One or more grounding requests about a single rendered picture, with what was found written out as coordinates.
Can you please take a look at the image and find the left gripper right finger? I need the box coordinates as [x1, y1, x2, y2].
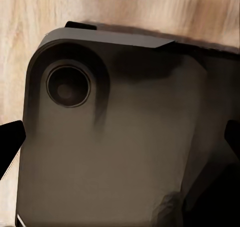
[224, 120, 240, 160]

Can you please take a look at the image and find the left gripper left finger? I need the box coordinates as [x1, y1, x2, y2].
[0, 120, 26, 180]

